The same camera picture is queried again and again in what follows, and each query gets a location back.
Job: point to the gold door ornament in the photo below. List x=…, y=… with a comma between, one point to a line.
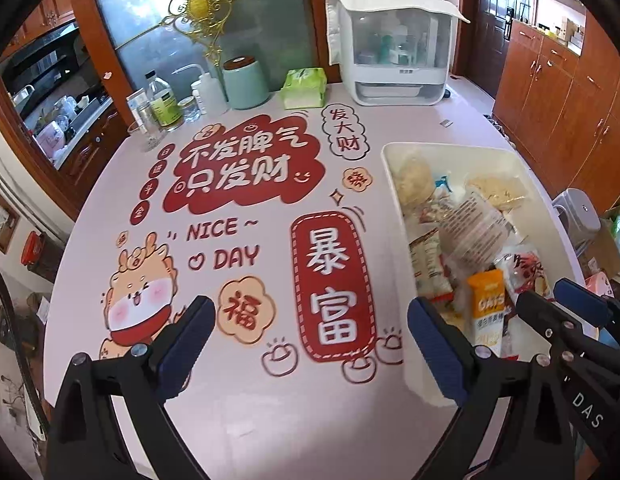
x=201, y=21

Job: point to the small clear glass jar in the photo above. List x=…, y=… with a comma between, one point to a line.
x=189, y=109

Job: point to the white countertop cabinet appliance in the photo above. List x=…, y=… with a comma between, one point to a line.
x=392, y=52

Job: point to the mint green canister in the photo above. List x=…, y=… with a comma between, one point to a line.
x=245, y=83

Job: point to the pink printed table mat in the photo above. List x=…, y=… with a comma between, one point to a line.
x=280, y=218

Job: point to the yellow blue snack packet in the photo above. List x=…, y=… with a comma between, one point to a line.
x=440, y=203

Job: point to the clear bottle green label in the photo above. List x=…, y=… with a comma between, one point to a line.
x=163, y=102

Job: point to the green tissue pack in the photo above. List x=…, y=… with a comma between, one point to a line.
x=304, y=88

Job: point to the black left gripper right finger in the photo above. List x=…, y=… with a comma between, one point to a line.
x=511, y=420

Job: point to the clear bag brown snack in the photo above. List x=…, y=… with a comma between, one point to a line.
x=522, y=270

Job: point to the pink plastic stool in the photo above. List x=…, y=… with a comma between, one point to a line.
x=599, y=284

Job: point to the wooden cabinet wall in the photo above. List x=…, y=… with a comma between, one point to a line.
x=562, y=110

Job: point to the clear bag brown bread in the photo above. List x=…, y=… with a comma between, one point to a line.
x=473, y=233

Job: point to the round beige cracker pack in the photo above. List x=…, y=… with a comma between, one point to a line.
x=413, y=182

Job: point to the white plastic bin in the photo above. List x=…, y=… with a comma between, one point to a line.
x=536, y=219

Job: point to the grey plastic stool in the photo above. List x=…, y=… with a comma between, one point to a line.
x=578, y=216

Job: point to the white squeeze bottle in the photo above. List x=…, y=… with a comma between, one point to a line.
x=207, y=92

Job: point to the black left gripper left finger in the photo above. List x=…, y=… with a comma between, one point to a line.
x=86, y=441

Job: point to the cardboard box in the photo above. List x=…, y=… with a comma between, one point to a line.
x=603, y=252

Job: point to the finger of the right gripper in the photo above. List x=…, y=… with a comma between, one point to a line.
x=546, y=327
x=603, y=312

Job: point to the green snack packet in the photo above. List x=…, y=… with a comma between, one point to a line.
x=430, y=275

